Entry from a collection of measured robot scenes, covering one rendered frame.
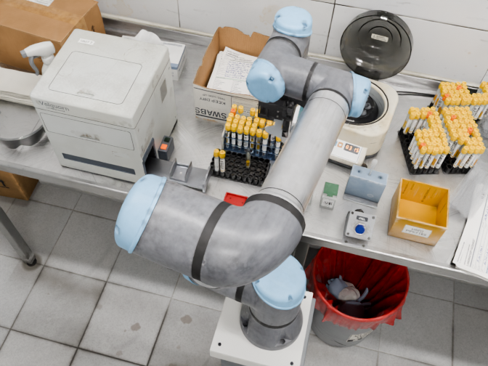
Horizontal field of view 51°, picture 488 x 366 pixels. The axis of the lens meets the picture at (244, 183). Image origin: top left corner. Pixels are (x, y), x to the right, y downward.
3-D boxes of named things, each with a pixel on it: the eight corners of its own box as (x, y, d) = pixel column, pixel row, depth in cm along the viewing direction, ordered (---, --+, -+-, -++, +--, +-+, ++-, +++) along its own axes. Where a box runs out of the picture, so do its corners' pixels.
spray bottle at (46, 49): (43, 110, 164) (17, 52, 144) (56, 91, 169) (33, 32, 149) (67, 115, 163) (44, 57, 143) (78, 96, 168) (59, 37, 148)
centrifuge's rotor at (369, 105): (319, 124, 156) (323, 108, 150) (335, 91, 164) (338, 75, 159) (368, 140, 153) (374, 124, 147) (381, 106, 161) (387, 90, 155)
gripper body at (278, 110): (264, 96, 122) (268, 58, 112) (299, 104, 121) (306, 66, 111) (256, 120, 118) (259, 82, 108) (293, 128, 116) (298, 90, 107)
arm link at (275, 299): (290, 335, 110) (298, 308, 99) (233, 311, 113) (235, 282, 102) (308, 290, 117) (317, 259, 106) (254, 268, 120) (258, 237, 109)
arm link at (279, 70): (301, 86, 88) (321, 47, 94) (242, 67, 91) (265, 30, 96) (296, 116, 95) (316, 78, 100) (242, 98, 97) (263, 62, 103)
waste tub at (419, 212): (386, 235, 141) (396, 217, 133) (391, 197, 148) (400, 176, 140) (435, 247, 139) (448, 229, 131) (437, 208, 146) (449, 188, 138)
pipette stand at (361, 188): (342, 199, 147) (348, 179, 139) (347, 180, 151) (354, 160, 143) (376, 209, 146) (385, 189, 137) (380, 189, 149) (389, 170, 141)
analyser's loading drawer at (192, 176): (136, 176, 147) (134, 166, 143) (144, 159, 151) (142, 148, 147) (204, 192, 145) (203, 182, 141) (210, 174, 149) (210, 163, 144)
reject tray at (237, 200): (219, 212, 144) (219, 210, 143) (226, 193, 147) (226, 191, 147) (242, 218, 143) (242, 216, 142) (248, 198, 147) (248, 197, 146)
